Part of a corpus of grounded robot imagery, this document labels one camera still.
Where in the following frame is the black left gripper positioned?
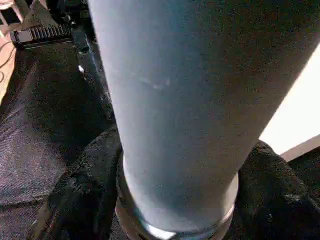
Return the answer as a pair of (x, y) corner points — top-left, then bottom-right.
(9, 0), (116, 126)

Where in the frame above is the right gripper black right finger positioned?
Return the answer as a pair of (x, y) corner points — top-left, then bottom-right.
(234, 139), (320, 240)

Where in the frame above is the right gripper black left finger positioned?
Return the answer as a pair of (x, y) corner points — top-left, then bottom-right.
(26, 125), (126, 240)

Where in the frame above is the white plastic table top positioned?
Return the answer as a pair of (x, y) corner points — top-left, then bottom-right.
(258, 37), (320, 164)

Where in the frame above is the white plastic table leg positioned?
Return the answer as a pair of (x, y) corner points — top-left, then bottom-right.
(86, 0), (320, 240)

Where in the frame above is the black mat cloth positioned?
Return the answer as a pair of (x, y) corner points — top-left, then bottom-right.
(0, 44), (320, 240)

